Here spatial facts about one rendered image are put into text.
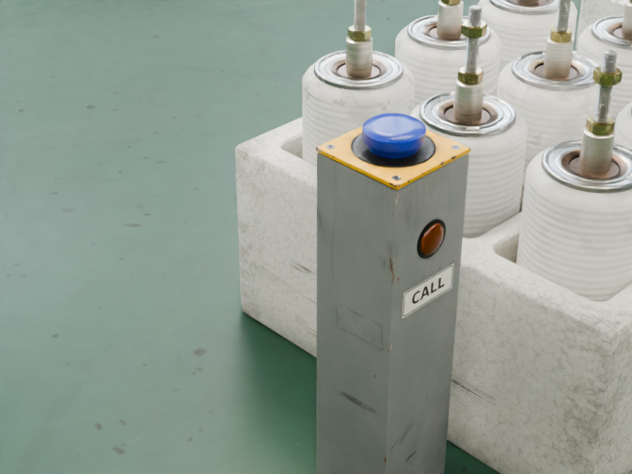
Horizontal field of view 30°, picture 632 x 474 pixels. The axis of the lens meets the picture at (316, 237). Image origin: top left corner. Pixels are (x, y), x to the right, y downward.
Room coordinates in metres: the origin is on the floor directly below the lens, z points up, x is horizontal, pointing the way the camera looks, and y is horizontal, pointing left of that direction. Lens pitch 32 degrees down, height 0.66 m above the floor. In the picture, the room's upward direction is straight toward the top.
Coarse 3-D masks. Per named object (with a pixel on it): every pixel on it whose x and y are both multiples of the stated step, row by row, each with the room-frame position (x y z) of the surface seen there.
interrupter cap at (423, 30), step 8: (432, 16) 1.03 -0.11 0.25; (464, 16) 1.03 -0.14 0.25; (416, 24) 1.02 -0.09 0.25; (424, 24) 1.01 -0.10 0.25; (432, 24) 1.02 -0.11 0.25; (408, 32) 1.00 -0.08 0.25; (416, 32) 1.00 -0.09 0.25; (424, 32) 1.00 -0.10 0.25; (432, 32) 1.00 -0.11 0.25; (488, 32) 0.99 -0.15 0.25; (416, 40) 0.98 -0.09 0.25; (424, 40) 0.97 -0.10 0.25; (432, 40) 0.98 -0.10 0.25; (440, 40) 0.98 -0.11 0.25; (448, 40) 0.98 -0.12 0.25; (456, 40) 0.98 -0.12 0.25; (464, 40) 0.98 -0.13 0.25; (480, 40) 0.97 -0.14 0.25; (440, 48) 0.97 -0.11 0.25; (448, 48) 0.96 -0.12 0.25; (456, 48) 0.96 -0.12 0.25; (464, 48) 0.97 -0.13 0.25
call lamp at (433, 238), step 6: (432, 228) 0.63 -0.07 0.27; (438, 228) 0.64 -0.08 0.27; (426, 234) 0.63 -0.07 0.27; (432, 234) 0.63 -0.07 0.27; (438, 234) 0.64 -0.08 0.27; (426, 240) 0.63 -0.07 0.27; (432, 240) 0.63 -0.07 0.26; (438, 240) 0.64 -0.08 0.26; (426, 246) 0.63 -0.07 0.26; (432, 246) 0.63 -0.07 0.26; (438, 246) 0.64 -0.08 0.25; (426, 252) 0.63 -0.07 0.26; (432, 252) 0.63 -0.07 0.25
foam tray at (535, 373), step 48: (240, 144) 0.92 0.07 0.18; (288, 144) 0.93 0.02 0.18; (240, 192) 0.91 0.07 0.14; (288, 192) 0.87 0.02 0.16; (240, 240) 0.92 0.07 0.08; (288, 240) 0.87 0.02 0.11; (480, 240) 0.76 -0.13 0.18; (288, 288) 0.87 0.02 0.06; (480, 288) 0.72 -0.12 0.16; (528, 288) 0.70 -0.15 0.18; (288, 336) 0.87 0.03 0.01; (480, 336) 0.72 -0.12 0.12; (528, 336) 0.69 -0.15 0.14; (576, 336) 0.66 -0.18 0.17; (624, 336) 0.65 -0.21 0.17; (480, 384) 0.72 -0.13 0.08; (528, 384) 0.69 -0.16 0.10; (576, 384) 0.66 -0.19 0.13; (624, 384) 0.66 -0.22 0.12; (480, 432) 0.71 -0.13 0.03; (528, 432) 0.68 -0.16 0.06; (576, 432) 0.65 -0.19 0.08; (624, 432) 0.67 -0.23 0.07
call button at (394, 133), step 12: (372, 120) 0.67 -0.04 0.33; (384, 120) 0.67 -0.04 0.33; (396, 120) 0.67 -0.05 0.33; (408, 120) 0.67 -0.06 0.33; (372, 132) 0.65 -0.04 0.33; (384, 132) 0.65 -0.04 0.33; (396, 132) 0.65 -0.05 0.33; (408, 132) 0.65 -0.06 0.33; (420, 132) 0.65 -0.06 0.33; (372, 144) 0.65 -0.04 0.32; (384, 144) 0.64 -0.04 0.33; (396, 144) 0.64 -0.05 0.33; (408, 144) 0.64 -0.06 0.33; (420, 144) 0.65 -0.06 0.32; (384, 156) 0.65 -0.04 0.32; (396, 156) 0.64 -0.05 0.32
